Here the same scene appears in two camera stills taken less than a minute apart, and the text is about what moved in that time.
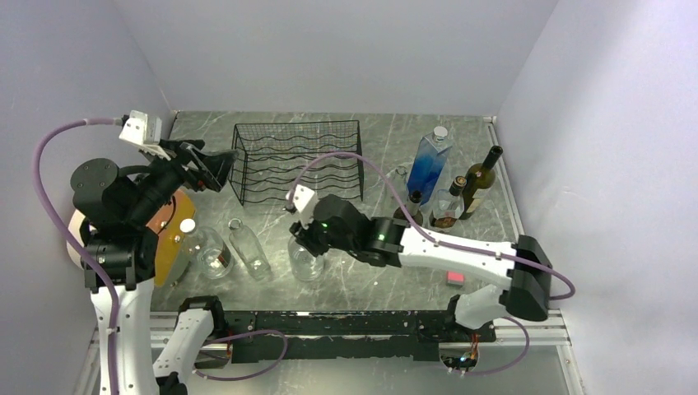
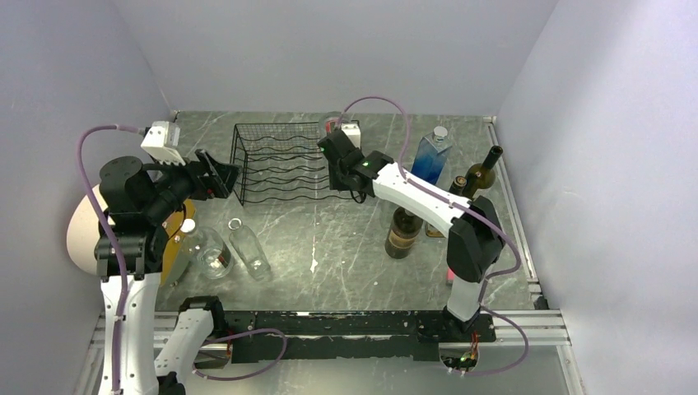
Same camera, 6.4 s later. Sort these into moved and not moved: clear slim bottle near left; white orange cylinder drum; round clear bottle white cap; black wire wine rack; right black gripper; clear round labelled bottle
Moved: right black gripper; clear round labelled bottle
Not moved: white orange cylinder drum; clear slim bottle near left; round clear bottle white cap; black wire wine rack
